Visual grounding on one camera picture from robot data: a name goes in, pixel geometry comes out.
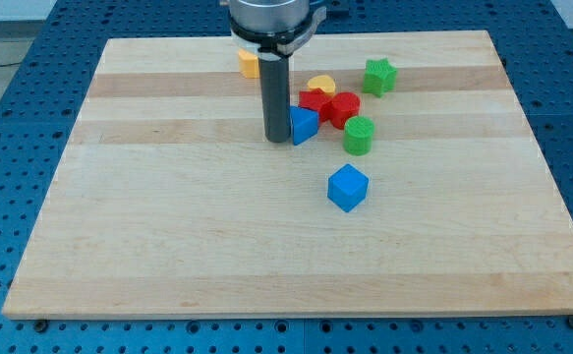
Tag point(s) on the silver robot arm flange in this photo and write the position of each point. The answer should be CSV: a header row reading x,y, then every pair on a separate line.
x,y
273,29

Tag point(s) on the blue cube block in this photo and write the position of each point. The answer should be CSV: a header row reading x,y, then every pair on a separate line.
x,y
347,187

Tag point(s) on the blue triangular prism block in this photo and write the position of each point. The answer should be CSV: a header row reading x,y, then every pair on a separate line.
x,y
304,124

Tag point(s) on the red star block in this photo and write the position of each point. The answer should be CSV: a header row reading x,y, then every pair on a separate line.
x,y
316,100

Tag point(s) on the green cylinder block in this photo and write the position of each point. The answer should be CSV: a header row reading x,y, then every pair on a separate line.
x,y
358,134

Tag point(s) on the red cylinder block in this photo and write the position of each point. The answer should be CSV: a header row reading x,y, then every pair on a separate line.
x,y
343,106

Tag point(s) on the yellow heart block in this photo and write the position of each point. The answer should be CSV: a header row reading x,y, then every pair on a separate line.
x,y
323,82

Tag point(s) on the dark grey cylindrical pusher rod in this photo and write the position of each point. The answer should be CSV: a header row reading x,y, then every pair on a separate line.
x,y
275,96

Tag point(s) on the yellow hexagon block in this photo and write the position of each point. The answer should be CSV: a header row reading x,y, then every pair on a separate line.
x,y
248,64

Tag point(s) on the wooden board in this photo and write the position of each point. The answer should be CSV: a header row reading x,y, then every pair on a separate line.
x,y
169,203

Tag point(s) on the green star block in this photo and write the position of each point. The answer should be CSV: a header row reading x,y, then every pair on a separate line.
x,y
379,77

